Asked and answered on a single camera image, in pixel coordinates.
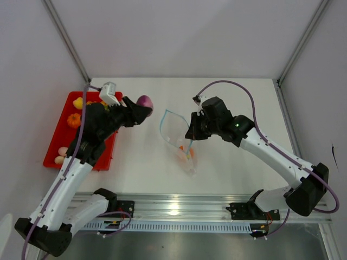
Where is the white toy mushroom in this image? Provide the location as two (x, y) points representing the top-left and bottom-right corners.
(54, 155), (65, 165)

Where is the yellow toy ginger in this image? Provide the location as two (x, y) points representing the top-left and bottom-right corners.
(86, 100), (109, 112)

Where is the pink toy egg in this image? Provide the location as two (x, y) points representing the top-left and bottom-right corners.
(58, 147), (68, 157)

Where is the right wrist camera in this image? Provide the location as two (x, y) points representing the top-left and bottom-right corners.
(192, 95), (208, 113)

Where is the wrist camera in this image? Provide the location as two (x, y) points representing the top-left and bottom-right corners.
(192, 95), (208, 113)
(99, 82), (120, 106)

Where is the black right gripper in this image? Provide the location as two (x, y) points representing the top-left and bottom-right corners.
(185, 112), (220, 141)

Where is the orange toy pumpkin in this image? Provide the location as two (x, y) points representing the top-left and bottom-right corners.
(67, 113), (81, 129)

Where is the orange toy fruit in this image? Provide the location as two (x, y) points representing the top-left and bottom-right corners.
(175, 147), (195, 163)

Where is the clear zip top bag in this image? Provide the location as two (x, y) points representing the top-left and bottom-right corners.
(159, 109), (197, 177)

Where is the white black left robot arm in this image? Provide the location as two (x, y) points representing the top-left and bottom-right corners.
(15, 95), (153, 257)

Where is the left aluminium frame post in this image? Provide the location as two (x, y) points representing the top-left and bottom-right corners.
(41, 0), (91, 83)

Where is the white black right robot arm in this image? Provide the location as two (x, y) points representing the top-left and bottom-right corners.
(185, 96), (329, 219)

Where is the aluminium frame post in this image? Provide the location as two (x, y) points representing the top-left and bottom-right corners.
(41, 0), (91, 83)
(277, 0), (332, 87)

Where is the red plastic tray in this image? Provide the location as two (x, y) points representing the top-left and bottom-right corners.
(43, 91), (118, 171)

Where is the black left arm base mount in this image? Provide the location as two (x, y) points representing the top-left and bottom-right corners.
(106, 200), (135, 218)

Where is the yellow toy pepper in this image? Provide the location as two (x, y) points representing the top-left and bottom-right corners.
(73, 97), (83, 110)

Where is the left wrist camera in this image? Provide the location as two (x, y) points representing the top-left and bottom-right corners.
(99, 82), (120, 106)

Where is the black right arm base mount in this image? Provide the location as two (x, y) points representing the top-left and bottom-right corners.
(226, 203), (280, 220)

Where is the aluminium table edge rail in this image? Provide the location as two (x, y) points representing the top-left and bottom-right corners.
(63, 192), (332, 224)

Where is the right aluminium frame post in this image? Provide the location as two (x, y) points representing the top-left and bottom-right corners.
(277, 0), (332, 87)

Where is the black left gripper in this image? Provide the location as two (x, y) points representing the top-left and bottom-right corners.
(98, 96), (151, 140)

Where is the purple toy onion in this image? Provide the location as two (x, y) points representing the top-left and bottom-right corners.
(136, 95), (153, 117)

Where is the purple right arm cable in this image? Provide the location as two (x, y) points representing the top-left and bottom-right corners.
(192, 80), (341, 241)

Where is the white slotted cable duct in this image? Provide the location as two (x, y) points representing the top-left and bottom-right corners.
(81, 220), (252, 234)

